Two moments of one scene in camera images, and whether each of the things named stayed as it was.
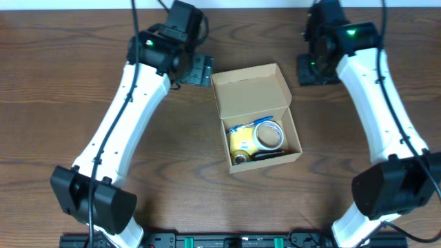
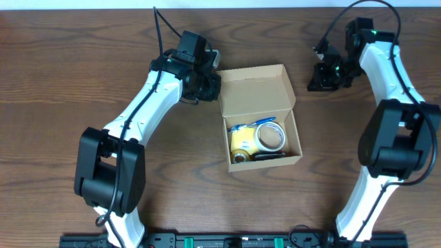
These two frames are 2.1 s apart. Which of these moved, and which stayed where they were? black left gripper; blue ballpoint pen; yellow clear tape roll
Moved: black left gripper
Stayed: yellow clear tape roll; blue ballpoint pen
